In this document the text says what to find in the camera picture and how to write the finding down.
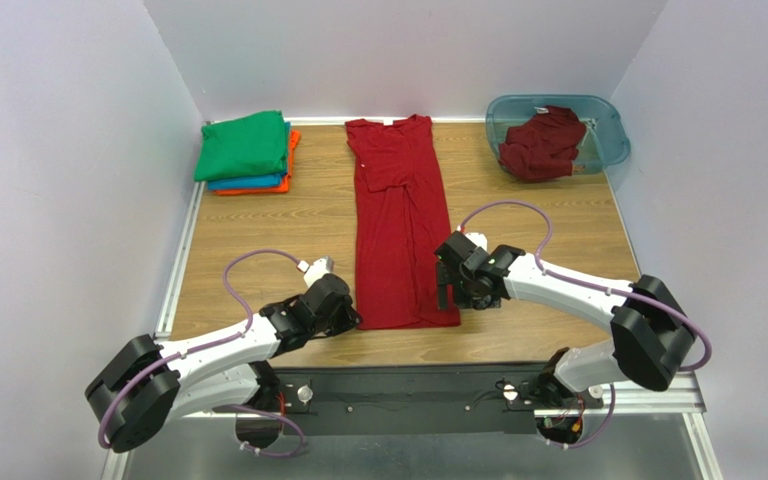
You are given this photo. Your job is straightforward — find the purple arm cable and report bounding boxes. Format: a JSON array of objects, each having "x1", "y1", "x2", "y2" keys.
[
  {"x1": 458, "y1": 199, "x2": 714, "y2": 451},
  {"x1": 97, "y1": 248, "x2": 309, "y2": 459}
]

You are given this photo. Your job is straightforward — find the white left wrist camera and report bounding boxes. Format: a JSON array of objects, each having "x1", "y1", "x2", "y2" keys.
[{"x1": 296, "y1": 256, "x2": 334, "y2": 287}]

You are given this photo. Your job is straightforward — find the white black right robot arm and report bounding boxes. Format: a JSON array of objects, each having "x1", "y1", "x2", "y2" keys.
[{"x1": 435, "y1": 231, "x2": 697, "y2": 407}]

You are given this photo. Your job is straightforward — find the teal plastic bin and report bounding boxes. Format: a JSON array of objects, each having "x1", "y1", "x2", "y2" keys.
[{"x1": 485, "y1": 94, "x2": 631, "y2": 182}]

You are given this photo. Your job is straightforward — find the blue folded t shirt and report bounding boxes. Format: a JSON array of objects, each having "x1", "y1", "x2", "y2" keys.
[{"x1": 206, "y1": 122, "x2": 292, "y2": 193}]

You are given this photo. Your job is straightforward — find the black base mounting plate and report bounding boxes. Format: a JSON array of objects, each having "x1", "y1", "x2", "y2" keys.
[{"x1": 253, "y1": 362, "x2": 603, "y2": 436}]

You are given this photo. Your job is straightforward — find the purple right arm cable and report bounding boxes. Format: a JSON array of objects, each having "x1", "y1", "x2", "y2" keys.
[{"x1": 458, "y1": 199, "x2": 714, "y2": 451}]

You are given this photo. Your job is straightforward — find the orange folded t shirt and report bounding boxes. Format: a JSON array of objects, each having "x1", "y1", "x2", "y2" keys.
[{"x1": 211, "y1": 129, "x2": 302, "y2": 197}]

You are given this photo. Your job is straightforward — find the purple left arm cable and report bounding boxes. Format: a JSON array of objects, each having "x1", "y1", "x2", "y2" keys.
[{"x1": 97, "y1": 248, "x2": 309, "y2": 459}]

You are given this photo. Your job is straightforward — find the dark red t shirt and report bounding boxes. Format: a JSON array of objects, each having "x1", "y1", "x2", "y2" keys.
[{"x1": 499, "y1": 105, "x2": 587, "y2": 182}]

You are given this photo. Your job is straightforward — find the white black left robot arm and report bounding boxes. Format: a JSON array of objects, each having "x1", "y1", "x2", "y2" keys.
[{"x1": 85, "y1": 273, "x2": 363, "y2": 453}]

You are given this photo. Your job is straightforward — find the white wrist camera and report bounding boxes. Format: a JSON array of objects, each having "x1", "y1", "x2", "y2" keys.
[
  {"x1": 463, "y1": 231, "x2": 488, "y2": 251},
  {"x1": 296, "y1": 256, "x2": 334, "y2": 287}
]

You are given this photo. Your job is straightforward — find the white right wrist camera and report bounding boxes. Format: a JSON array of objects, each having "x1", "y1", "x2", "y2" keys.
[{"x1": 463, "y1": 231, "x2": 488, "y2": 251}]

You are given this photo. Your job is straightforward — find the green folded t shirt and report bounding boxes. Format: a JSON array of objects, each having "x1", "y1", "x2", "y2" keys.
[{"x1": 194, "y1": 110, "x2": 289, "y2": 182}]

